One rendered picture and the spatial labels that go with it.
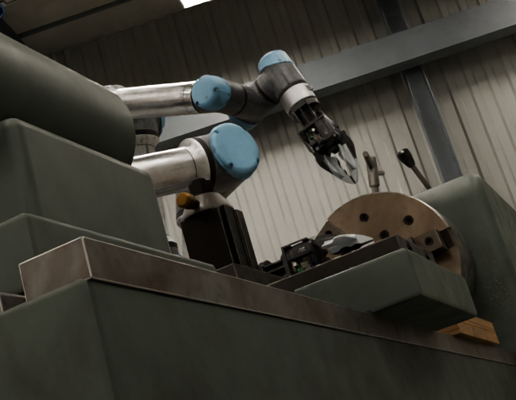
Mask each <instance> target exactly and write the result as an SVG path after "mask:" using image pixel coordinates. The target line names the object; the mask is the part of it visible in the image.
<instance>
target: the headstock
mask: <svg viewBox="0 0 516 400"><path fill-rule="evenodd" d="M412 197H415V198H417V199H419V200H421V201H423V202H425V203H426V204H428V205H429V206H431V207H432V208H434V209H435V210H436V211H437V212H439V213H441V214H442V215H444V216H445V217H447V218H448V219H449V220H450V221H451V222H452V223H453V224H454V225H455V226H456V227H457V228H458V229H459V230H460V232H461V233H462V235H463V236H464V239H465V240H466V241H467V243H468V244H469V246H468V247H469V248H470V251H471V253H472V258H473V261H474V266H475V276H476V280H475V289H474V293H473V297H472V300H473V302H474V305H475V308H476V311H477V317H478V318H481V319H484V320H485V321H489V322H491V323H492V325H493V326H494V329H495V333H496V336H497V337H498V340H499V344H497V345H495V346H493V347H496V348H502V349H505V350H508V351H512V352H516V211H515V210H514V209H513V208H512V207H511V206H510V205H509V204H508V203H507V202H506V201H505V200H504V199H503V198H502V197H501V196H500V195H499V194H498V193H497V192H496V191H495V190H494V189H493V188H492V187H491V186H490V185H489V184H488V183H487V182H486V181H485V180H484V179H483V178H481V177H480V176H479V175H477V174H474V173H470V174H466V175H463V176H461V177H459V178H456V179H453V180H451V181H449V182H447V183H443V184H441V185H439V186H437V187H434V188H431V189H429V190H426V191H423V192H421V193H420V194H416V195H414V196H412ZM477 226H479V227H477ZM476 227H477V228H476ZM481 227H482V228H481ZM468 228H469V229H468ZM489 233H490V235H489ZM488 241H489V242H488ZM483 243H485V244H483ZM489 243H490V244H489ZM490 246H492V247H490ZM475 248H476V249H475ZM480 249H482V250H481V251H480ZM493 249H494V250H495V251H494V250H493ZM476 252H477V253H476ZM492 252H493V253H492ZM491 253H492V254H491ZM474 254H475V255H474ZM486 255H487V256H486ZM485 257H486V261H485ZM474 258H476V260H475V259H474ZM492 260H493V261H496V262H492ZM482 261H483V262H482ZM477 262H478V263H477ZM498 262H499V263H498ZM491 265H492V266H491ZM498 268H499V269H498ZM492 269H494V270H495V269H497V270H495V271H494V270H492ZM481 270H482V271H481ZM499 272H500V273H499ZM478 273H479V274H478ZM494 277H495V278H494ZM504 279H505V280H504ZM497 280H498V281H497ZM496 281H497V282H496ZM498 282H499V283H500V282H501V283H500V284H499V283H498ZM489 283H490V284H489ZM501 284H502V285H501ZM505 284H506V285H505ZM484 286H486V287H484ZM489 286H490V289H489ZM495 286H496V287H495ZM492 288H493V289H494V290H493V289H492ZM504 289H507V290H504ZM499 292H501V294H500V293H499ZM487 293H488V294H487ZM496 296H498V298H496ZM491 298H493V299H492V300H490V299H491ZM509 298H510V299H509ZM510 303H511V304H510ZM512 303H514V304H512ZM496 304H497V306H496ZM500 306H501V308H500ZM508 306H509V307H508ZM507 307H508V308H507ZM507 311H508V312H507ZM510 314H511V315H510ZM503 319H506V320H503Z"/></svg>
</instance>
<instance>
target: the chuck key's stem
mask: <svg viewBox="0 0 516 400"><path fill-rule="evenodd" d="M370 157H371V159H372V162H373V163H374V165H375V166H374V167H373V168H372V169H370V168H369V167H368V165H367V163H366V166H367V173H368V183H369V187H371V189H372V193H375V192H379V186H380V184H379V173H378V167H377V162H376V157H375V156H370Z"/></svg>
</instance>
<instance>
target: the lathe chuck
mask: <svg viewBox="0 0 516 400"><path fill-rule="evenodd" d="M327 220H328V221H330V222H331V223H333V224H334V225H335V226H336V227H338V228H339V229H341V230H342V231H344V232H345V233H347V234H360V235H365V236H367V237H371V238H373V240H374V241H375V242H377V241H380V240H383V239H385V238H388V237H391V236H394V235H395V234H397V235H399V236H401V237H402V238H404V239H407V238H409V237H412V238H415V237H417V236H420V235H422V234H423V233H426V232H428V231H430V230H431V229H436V230H438V231H439V232H440V231H442V230H444V229H449V230H450V232H451V234H452V236H453V238H454V240H455V242H456V246H454V247H452V248H450V249H448V250H445V251H443V252H441V253H439V254H437V255H435V256H434V259H435V262H436V264H438V265H440V266H442V267H444V268H446V269H448V270H450V271H452V272H454V273H456V274H458V275H460V276H462V277H463V278H464V279H465V280H466V283H467V285H468V289H469V291H470V289H471V282H472V269H471V262H470V258H469V254H468V250H467V248H466V245H465V243H464V241H463V239H462V237H461V235H460V234H459V232H458V231H457V230H456V228H455V227H454V225H453V224H452V223H451V222H450V221H449V220H448V219H447V218H446V217H445V216H443V215H442V214H441V213H439V212H437V211H436V210H435V209H434V208H432V207H431V206H429V205H428V204H426V203H425V202H423V201H421V200H419V199H417V198H415V197H412V196H410V195H407V194H402V193H397V192H388V191H384V192H375V193H370V194H365V195H361V196H360V197H357V198H354V199H352V200H350V201H348V202H346V203H345V204H344V205H342V206H340V207H339V208H338V209H337V210H335V211H334V212H333V213H332V214H331V215H330V216H329V217H328V218H327ZM326 251H328V250H327V249H326ZM326 257H329V258H330V260H332V259H334V258H336V257H338V255H334V254H333V253H331V252H330V251H328V254H327V255H326Z"/></svg>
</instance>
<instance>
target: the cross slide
mask: <svg viewBox="0 0 516 400"><path fill-rule="evenodd" d="M401 248H407V249H409V250H411V251H412V252H415V253H417V254H419V255H420V256H423V257H425V258H426V259H428V260H430V261H432V262H434V263H436V262H435V259H434V257H433V254H432V253H431V252H428V251H426V250H424V249H423V248H421V247H419V246H417V245H416V244H413V243H412V242H410V241H408V240H406V239H404V238H402V237H401V236H399V235H397V234H395V235H394V236H391V237H388V238H385V239H383V240H380V241H377V242H375V243H373V244H370V245H368V246H365V247H363V248H359V249H357V250H355V251H353V252H350V253H347V254H345V255H343V256H339V257H337V258H335V259H332V260H329V261H327V262H324V263H321V264H319V265H317V266H315V267H312V268H309V269H306V270H305V271H301V272H299V273H297V274H294V275H291V276H289V277H286V278H285V279H281V280H279V281H276V282H274V283H271V284H268V285H267V286H269V287H274V288H277V289H280V290H285V291H289V292H292V293H294V292H295V290H297V289H298V288H301V287H304V286H306V285H309V284H311V283H315V282H317V281H319V280H321V279H325V278H327V277H330V276H331V275H335V274H337V273H340V272H342V271H345V270H348V269H349V268H352V267H355V266H358V265H360V264H362V263H366V262H368V261H370V260H373V259H376V258H379V257H381V256H384V255H386V254H388V253H391V252H394V251H397V250H399V249H401Z"/></svg>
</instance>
